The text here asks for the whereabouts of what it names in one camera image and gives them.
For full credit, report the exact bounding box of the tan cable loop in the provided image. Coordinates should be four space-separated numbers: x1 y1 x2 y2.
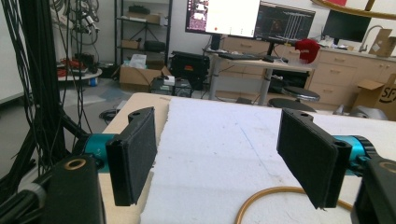
233 186 354 224

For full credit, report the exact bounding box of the black metal shelf rack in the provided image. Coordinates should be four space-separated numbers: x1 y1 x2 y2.
113 0 174 67

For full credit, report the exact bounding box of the monitor with white window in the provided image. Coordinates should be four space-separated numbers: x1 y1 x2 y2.
185 0 262 39

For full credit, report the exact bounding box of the grey rounded device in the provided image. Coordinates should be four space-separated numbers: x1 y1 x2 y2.
335 104 389 121

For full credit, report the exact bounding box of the black round stool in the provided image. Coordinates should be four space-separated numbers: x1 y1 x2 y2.
267 97 318 113
281 85 321 103

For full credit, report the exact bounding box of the red cap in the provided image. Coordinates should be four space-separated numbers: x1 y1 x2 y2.
294 38 321 64

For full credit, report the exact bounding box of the black cable bundle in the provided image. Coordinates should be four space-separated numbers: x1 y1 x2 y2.
0 0 92 200

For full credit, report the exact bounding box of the small cardboard box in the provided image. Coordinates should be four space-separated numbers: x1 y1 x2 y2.
368 28 396 58

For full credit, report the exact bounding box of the black electronics box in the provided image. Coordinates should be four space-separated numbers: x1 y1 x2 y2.
149 76 194 98

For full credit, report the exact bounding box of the light wooden drawer cabinet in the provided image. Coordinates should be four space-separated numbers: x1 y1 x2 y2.
218 36 396 110

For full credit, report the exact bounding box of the black hard equipment case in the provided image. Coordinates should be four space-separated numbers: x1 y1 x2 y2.
169 50 211 84

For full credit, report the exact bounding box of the curved wooden rim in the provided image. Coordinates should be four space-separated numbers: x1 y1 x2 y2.
310 0 396 21

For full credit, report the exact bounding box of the open cardboard box with papers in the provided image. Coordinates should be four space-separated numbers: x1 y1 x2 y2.
119 54 173 92

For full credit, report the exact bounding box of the black keyboard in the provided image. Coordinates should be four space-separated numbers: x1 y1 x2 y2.
219 52 265 62

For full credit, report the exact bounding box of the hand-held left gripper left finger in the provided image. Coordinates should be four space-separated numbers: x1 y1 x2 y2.
81 106 158 207

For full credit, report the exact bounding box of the white foam sheet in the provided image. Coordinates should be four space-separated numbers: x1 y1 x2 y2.
139 97 396 224

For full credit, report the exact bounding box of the monitor with dark screen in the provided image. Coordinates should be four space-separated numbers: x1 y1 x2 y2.
253 1 317 44

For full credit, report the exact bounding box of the camera on stand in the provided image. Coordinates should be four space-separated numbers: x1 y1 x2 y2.
72 11 101 35

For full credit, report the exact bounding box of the black switched-off monitor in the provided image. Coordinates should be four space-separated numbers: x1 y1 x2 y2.
321 8 373 44

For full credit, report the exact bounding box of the round white table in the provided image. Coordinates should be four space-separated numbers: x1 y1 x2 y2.
57 67 104 83

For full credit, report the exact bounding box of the metal faucet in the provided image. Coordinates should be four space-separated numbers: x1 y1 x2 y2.
358 24 385 53

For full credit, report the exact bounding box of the standing desk with wooden top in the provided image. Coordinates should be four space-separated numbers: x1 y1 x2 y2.
203 49 315 106

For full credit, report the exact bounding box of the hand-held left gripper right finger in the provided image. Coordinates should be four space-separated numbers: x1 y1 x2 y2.
276 107 378 210

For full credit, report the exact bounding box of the large printed cardboard box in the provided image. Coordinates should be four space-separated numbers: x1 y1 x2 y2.
352 73 396 121

